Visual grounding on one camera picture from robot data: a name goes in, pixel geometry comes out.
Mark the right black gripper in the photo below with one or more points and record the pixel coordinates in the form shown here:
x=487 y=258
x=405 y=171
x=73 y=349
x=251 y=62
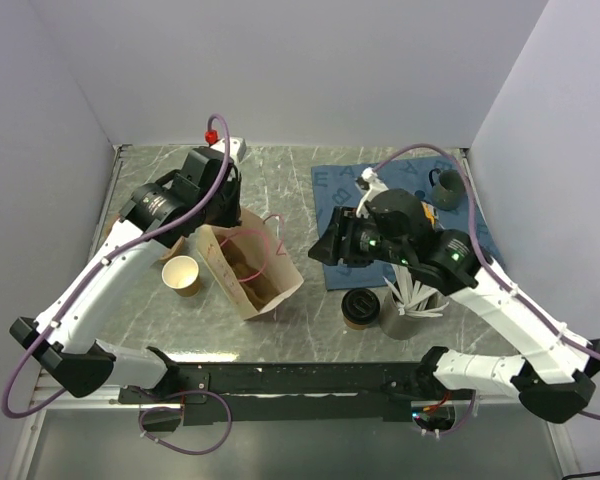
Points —
x=344 y=221

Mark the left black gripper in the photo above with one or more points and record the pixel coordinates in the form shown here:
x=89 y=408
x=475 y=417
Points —
x=232 y=218

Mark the pink cream paper gift bag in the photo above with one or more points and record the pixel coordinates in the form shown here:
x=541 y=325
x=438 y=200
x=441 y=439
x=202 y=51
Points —
x=261 y=240

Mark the brown paper coffee cup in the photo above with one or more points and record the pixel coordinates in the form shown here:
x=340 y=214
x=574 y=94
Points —
x=182 y=275
x=358 y=326

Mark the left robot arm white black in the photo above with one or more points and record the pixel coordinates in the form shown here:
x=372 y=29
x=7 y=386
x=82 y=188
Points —
x=64 y=337

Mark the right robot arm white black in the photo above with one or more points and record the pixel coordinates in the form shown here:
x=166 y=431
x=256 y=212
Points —
x=551 y=373

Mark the blue lettered cloth placemat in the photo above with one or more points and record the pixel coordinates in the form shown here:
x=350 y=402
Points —
x=336 y=186

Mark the grey cylindrical straw holder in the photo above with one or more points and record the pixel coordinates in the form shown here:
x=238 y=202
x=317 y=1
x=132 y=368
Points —
x=405 y=326

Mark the orange dotted plate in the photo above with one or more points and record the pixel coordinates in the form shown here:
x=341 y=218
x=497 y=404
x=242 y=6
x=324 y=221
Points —
x=430 y=213

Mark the dark green mug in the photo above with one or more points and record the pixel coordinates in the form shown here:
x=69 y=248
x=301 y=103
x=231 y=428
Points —
x=448 y=189

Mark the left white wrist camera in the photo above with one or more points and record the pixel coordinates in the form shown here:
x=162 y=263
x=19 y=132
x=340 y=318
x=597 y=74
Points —
x=236 y=146

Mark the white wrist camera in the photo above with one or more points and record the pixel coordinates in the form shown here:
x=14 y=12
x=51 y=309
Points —
x=370 y=186
x=236 y=146

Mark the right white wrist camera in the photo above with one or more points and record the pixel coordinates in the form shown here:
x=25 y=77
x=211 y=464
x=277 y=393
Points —
x=370 y=186

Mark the black mounting base rail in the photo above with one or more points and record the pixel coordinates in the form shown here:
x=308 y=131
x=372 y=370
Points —
x=221 y=391

